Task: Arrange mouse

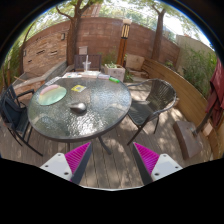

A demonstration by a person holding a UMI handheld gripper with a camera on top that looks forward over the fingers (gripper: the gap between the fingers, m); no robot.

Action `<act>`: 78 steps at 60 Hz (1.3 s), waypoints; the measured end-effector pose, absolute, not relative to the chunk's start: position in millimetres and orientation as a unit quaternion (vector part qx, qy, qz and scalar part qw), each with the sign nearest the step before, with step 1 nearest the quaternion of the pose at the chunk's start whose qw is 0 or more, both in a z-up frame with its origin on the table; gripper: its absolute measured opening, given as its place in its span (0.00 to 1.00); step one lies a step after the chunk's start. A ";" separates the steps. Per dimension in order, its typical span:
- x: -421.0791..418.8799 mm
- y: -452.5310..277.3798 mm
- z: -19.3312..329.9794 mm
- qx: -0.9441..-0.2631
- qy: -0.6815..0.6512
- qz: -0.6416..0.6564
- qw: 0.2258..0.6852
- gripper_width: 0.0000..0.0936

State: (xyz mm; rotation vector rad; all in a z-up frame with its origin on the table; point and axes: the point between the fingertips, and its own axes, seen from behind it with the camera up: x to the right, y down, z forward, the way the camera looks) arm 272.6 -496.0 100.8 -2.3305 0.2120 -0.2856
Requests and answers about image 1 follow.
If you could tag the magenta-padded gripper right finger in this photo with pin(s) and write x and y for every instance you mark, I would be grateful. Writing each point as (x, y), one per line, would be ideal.
(147, 156)

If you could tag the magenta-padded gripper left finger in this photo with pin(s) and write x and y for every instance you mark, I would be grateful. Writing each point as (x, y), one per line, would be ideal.
(77, 156)

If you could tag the grey computer mouse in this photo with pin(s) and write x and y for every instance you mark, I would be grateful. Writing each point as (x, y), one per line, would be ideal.
(78, 107)

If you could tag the brown umbrella base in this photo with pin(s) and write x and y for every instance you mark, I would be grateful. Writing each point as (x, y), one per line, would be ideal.
(186, 138)

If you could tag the dark wicker armchair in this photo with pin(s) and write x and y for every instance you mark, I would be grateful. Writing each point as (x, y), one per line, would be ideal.
(156, 96)

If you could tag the yellow printed card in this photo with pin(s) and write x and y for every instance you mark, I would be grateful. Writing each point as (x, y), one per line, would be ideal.
(78, 88)

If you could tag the curved wooden bench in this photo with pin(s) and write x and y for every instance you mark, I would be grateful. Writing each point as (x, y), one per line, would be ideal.
(186, 96)

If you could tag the black metal armchair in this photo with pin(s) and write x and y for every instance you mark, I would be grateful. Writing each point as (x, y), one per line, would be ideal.
(13, 115)

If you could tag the white licence plate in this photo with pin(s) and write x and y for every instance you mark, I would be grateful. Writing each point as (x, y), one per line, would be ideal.
(53, 81)

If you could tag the small green tube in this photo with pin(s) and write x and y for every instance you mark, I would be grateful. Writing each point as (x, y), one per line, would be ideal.
(114, 79)

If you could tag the stone raised planter bed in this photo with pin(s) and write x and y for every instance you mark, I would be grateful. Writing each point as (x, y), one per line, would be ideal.
(40, 78)

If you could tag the white square planter box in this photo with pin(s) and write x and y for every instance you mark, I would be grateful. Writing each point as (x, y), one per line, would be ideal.
(115, 71)

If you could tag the clear plastic cup with straw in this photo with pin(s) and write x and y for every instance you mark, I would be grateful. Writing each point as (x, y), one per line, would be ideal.
(86, 65)

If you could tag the beige stone block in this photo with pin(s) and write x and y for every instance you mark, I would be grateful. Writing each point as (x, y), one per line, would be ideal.
(135, 62)

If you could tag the dark wooden slatted chair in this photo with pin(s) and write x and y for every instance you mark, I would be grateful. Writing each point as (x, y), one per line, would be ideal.
(95, 61)

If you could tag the thin leaning tree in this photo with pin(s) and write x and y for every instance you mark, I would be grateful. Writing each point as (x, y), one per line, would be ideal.
(22, 56)

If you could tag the thick branching tree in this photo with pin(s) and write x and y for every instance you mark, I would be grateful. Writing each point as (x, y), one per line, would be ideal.
(73, 36)

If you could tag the slim straight tree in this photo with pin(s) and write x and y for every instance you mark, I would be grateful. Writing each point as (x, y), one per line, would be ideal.
(158, 36)

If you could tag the grey wall utility box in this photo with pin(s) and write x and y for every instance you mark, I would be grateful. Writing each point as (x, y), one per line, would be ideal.
(83, 50)

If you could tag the wooden garden lamp post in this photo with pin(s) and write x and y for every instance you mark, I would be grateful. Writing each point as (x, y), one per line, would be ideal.
(123, 43)

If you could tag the dark wall lamp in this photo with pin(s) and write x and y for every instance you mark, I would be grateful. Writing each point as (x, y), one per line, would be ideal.
(63, 36)

